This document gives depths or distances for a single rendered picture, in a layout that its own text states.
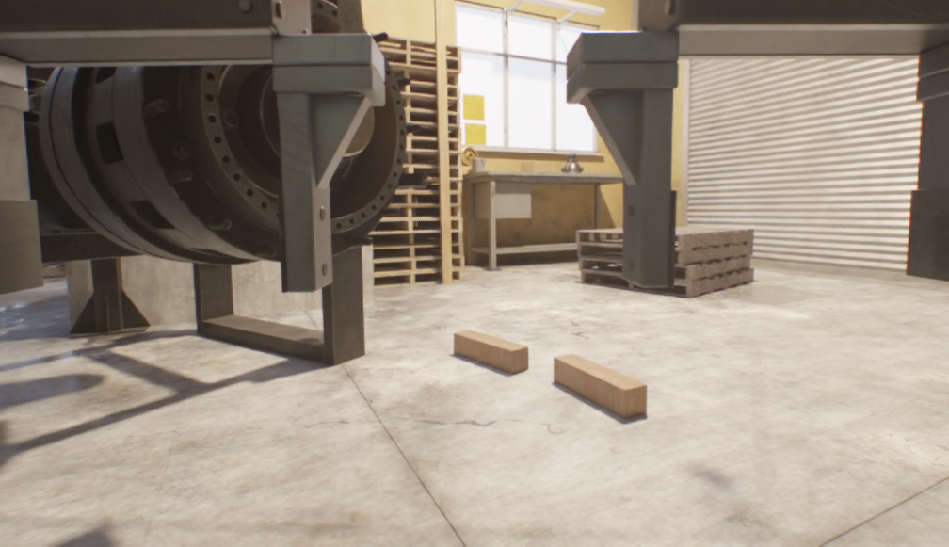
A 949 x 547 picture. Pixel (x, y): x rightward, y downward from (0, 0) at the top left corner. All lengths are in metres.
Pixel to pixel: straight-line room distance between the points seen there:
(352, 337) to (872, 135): 5.07
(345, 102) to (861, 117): 5.87
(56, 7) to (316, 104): 0.10
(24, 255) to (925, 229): 0.40
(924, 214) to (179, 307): 3.53
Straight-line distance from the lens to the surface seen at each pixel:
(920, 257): 0.30
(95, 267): 3.47
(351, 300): 2.32
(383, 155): 1.05
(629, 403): 1.74
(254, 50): 0.24
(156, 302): 3.61
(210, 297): 3.15
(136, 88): 0.88
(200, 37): 0.23
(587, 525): 1.24
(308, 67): 0.21
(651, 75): 0.21
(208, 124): 0.82
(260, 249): 0.88
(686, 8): 0.22
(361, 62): 0.21
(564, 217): 6.82
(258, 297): 3.58
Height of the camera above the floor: 0.69
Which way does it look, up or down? 5 degrees down
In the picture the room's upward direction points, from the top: 1 degrees counter-clockwise
